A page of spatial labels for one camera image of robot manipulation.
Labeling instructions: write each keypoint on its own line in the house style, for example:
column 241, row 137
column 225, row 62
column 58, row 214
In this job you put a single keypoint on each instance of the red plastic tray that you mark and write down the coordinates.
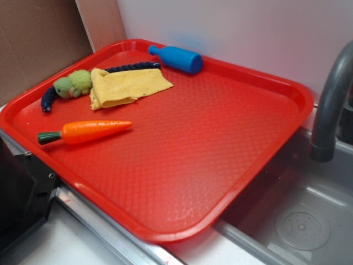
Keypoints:
column 190, row 151

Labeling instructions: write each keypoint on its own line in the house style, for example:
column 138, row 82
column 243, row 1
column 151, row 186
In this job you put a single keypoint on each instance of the dark blue rope toy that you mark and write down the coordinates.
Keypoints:
column 50, row 95

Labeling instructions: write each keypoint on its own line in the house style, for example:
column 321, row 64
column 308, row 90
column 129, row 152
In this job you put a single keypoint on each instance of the orange toy carrot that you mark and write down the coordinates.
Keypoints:
column 83, row 131

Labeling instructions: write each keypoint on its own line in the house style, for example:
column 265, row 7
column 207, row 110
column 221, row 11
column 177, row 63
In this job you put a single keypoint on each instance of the grey toy faucet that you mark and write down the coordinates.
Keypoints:
column 333, row 119

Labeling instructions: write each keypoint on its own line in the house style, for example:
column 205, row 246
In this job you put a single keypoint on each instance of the grey toy sink basin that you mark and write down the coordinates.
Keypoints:
column 296, row 210

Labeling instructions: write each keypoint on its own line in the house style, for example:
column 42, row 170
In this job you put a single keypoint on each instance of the yellow cloth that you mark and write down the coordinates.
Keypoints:
column 120, row 88

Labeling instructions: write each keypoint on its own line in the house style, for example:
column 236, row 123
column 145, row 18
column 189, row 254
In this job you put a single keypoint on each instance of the blue plastic bottle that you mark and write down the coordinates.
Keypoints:
column 181, row 59

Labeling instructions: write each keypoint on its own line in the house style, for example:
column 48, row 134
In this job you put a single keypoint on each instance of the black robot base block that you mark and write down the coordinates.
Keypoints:
column 27, row 190

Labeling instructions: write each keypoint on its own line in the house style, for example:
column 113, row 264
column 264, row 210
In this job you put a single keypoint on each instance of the brown cardboard panel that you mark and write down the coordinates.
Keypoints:
column 38, row 40

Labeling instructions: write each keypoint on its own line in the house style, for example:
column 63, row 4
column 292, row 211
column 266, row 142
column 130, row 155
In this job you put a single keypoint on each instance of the green plush bird toy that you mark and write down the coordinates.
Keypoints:
column 76, row 84

